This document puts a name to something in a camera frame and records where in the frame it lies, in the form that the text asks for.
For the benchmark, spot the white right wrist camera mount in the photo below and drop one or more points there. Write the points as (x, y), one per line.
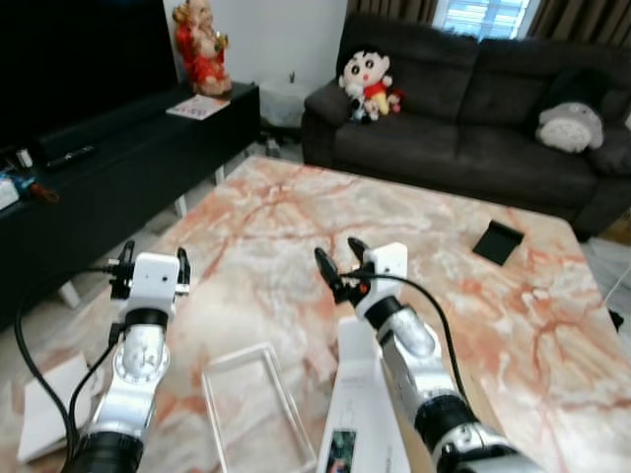
(387, 264)

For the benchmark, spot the brown curtain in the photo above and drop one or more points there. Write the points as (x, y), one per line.
(587, 18)
(394, 8)

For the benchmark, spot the dark grey fabric sofa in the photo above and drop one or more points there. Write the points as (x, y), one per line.
(473, 148)

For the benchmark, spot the white paper sheet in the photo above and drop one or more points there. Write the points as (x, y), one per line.
(44, 414)

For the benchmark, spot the small black floor device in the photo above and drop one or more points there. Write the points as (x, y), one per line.
(615, 319)

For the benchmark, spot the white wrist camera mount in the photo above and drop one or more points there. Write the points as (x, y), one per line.
(387, 264)
(156, 281)

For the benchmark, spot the black television screen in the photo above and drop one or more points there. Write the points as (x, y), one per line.
(79, 59)

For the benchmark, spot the clear acrylic tray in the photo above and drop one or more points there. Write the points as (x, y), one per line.
(258, 350)

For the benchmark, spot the red gold figurine statue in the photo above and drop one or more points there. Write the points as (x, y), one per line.
(202, 54)

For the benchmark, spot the black remote control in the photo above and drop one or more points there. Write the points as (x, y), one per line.
(69, 156)

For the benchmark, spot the black television console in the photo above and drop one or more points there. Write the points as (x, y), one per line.
(128, 187)

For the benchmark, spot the white pink booklet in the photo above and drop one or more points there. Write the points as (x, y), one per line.
(197, 107)

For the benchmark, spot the white printed box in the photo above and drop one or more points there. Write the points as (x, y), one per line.
(357, 394)

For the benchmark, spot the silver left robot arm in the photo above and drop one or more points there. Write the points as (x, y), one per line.
(138, 365)

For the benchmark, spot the grey round plush toy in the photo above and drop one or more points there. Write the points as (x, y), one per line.
(570, 126)

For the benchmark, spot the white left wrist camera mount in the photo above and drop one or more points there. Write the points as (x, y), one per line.
(156, 281)

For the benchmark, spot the bright window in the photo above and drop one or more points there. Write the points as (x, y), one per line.
(483, 15)

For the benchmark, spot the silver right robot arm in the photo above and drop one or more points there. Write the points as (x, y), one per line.
(419, 365)

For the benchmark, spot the cartoon boy plush doll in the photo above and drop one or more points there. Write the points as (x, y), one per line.
(367, 79)

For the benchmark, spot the white lace covered side table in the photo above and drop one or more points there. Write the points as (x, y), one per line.
(284, 103)

